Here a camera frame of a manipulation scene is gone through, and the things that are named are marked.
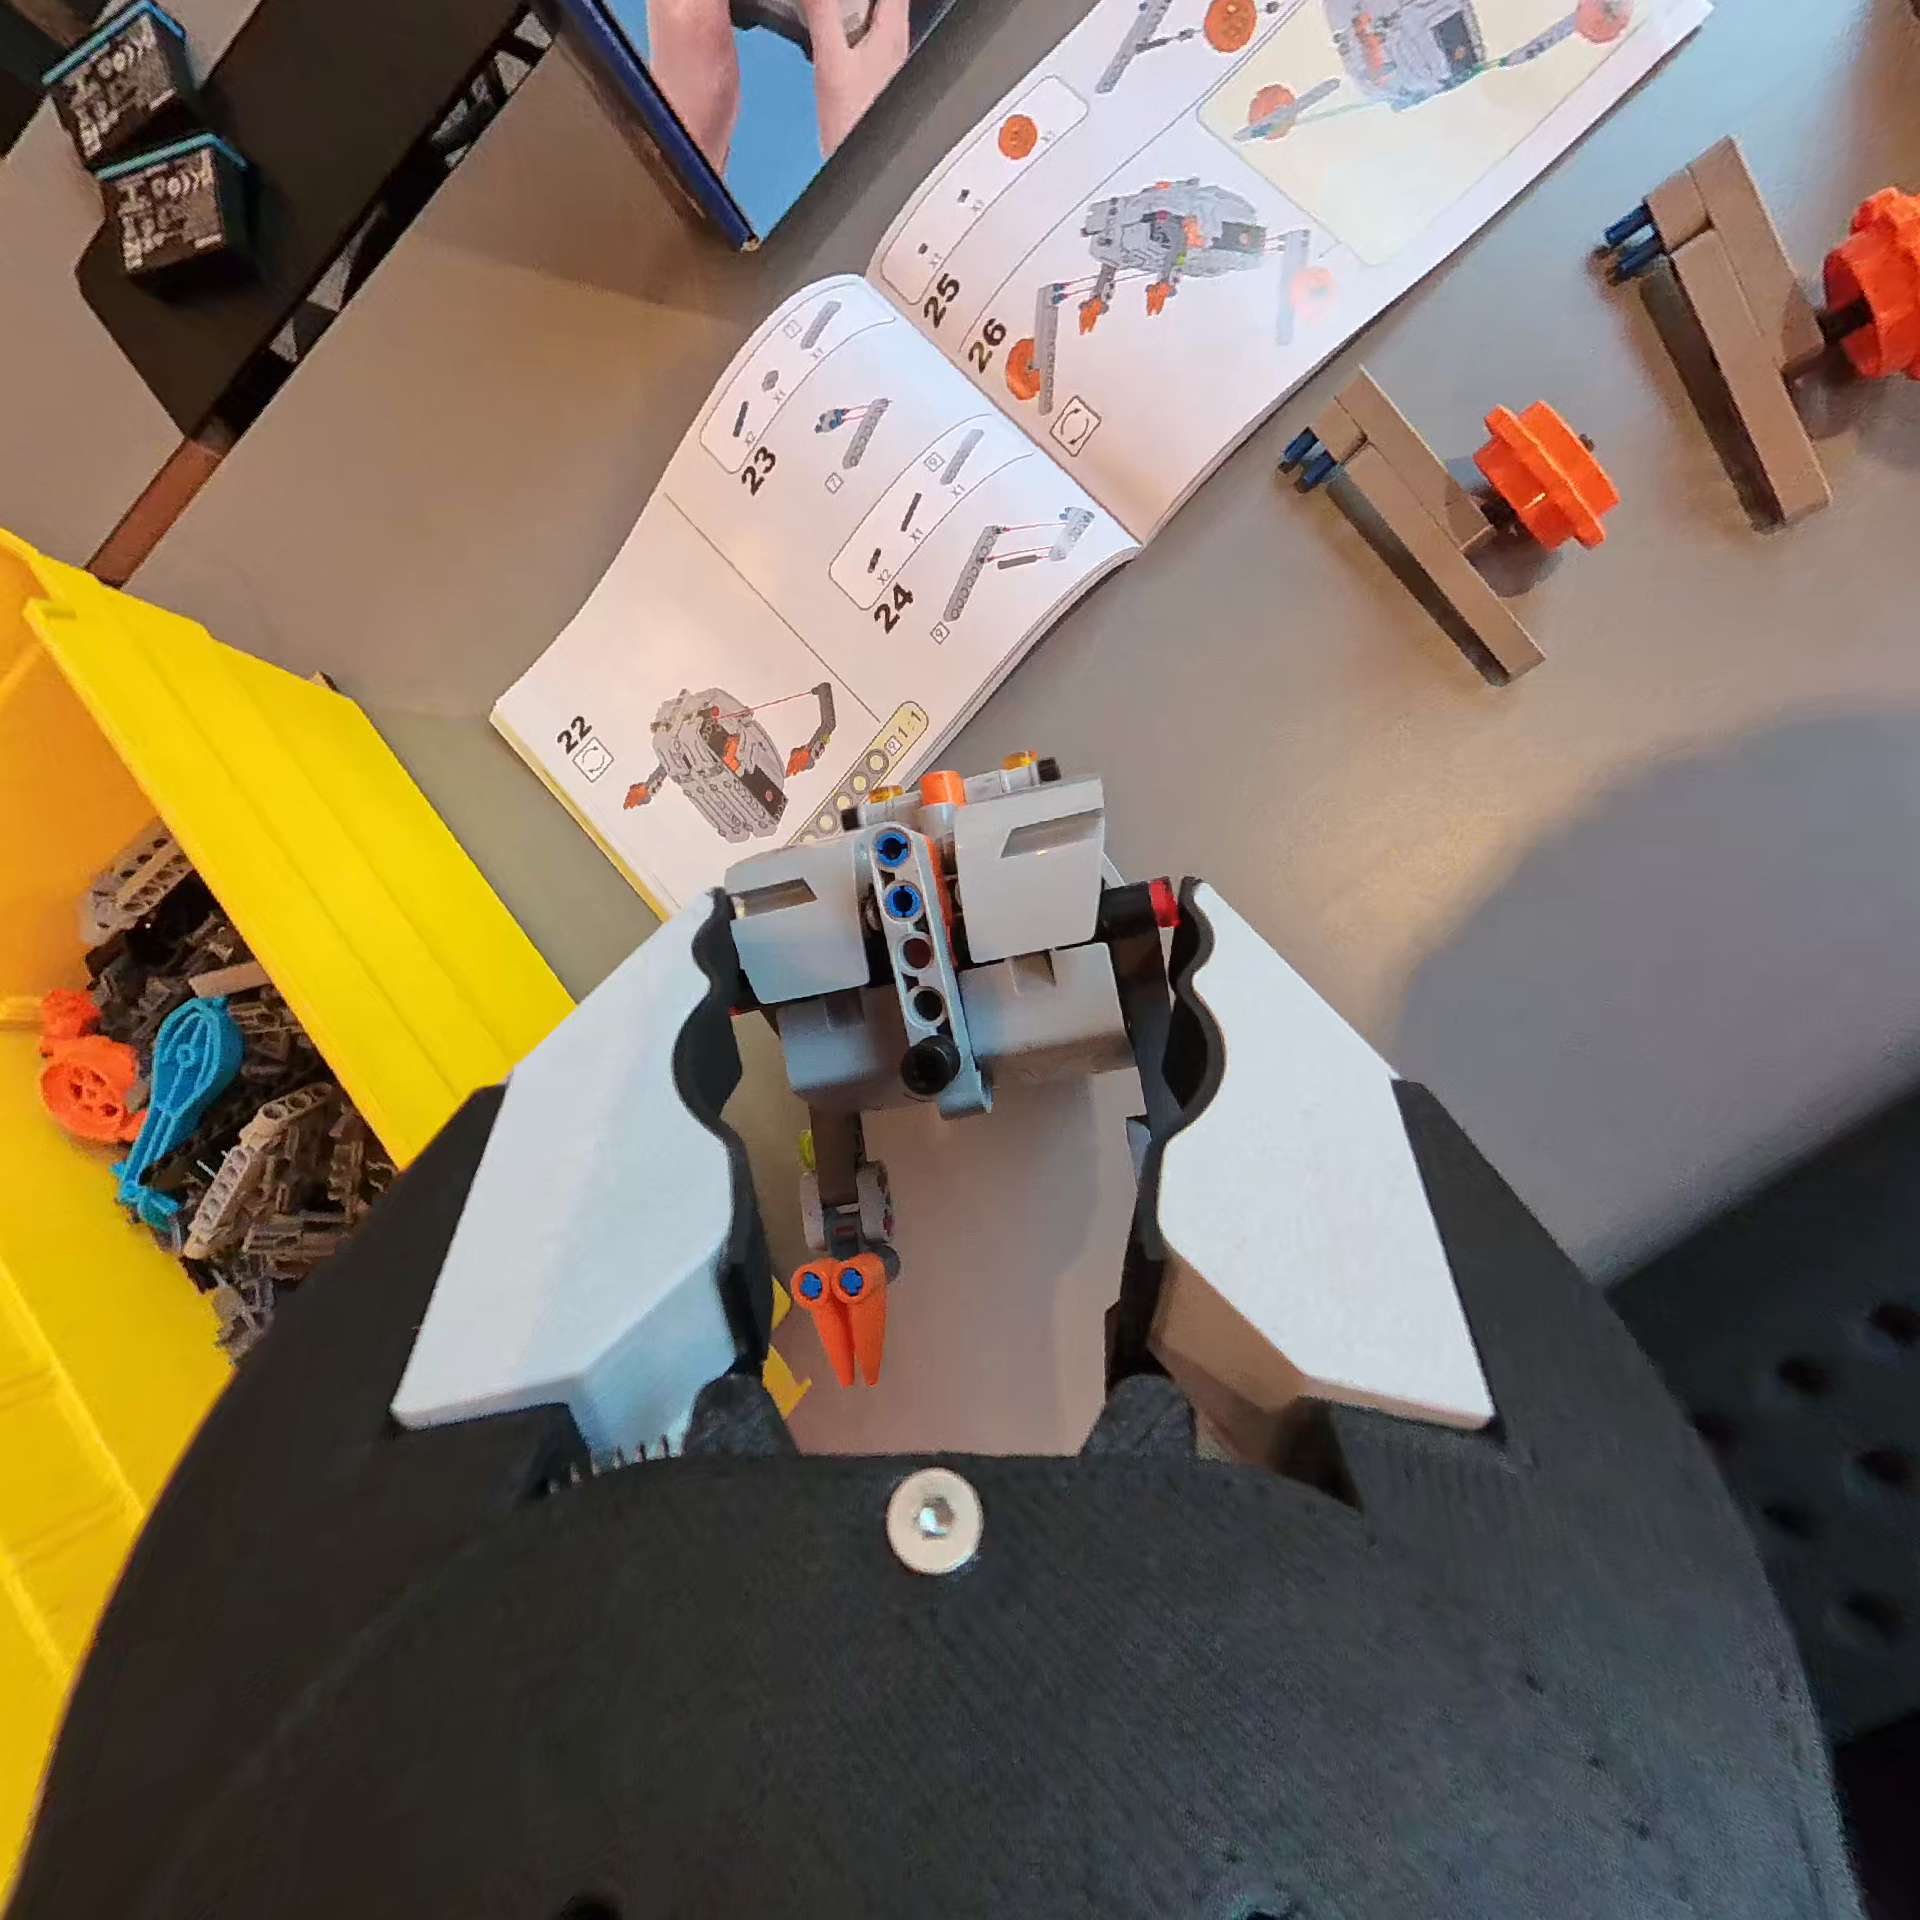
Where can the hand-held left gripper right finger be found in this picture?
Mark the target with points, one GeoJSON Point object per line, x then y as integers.
{"type": "Point", "coordinates": [1305, 1212]}

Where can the grey toy robot model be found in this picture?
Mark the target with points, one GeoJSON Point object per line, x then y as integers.
{"type": "Point", "coordinates": [1035, 1032]}

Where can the brown beam orange wheel assembly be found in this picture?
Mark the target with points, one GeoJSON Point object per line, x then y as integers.
{"type": "Point", "coordinates": [1423, 526]}
{"type": "Point", "coordinates": [1742, 298]}

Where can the black perforated board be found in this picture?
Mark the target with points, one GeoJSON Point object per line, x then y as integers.
{"type": "Point", "coordinates": [1801, 1425]}

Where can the pile of building pieces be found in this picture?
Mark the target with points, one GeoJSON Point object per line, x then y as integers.
{"type": "Point", "coordinates": [285, 1124]}

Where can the black mat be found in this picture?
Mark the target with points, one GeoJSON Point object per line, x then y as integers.
{"type": "Point", "coordinates": [347, 182]}

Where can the instruction booklet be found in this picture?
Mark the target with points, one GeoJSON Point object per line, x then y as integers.
{"type": "Point", "coordinates": [841, 493]}

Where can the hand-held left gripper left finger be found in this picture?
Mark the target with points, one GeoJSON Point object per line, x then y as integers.
{"type": "Point", "coordinates": [586, 1197]}

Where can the building kit box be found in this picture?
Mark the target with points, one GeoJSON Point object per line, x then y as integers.
{"type": "Point", "coordinates": [782, 121]}

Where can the blue plastic separator tool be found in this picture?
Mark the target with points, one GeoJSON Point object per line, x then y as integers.
{"type": "Point", "coordinates": [189, 1058]}

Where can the yellow plastic bin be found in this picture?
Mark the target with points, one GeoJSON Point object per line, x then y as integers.
{"type": "Point", "coordinates": [301, 807]}

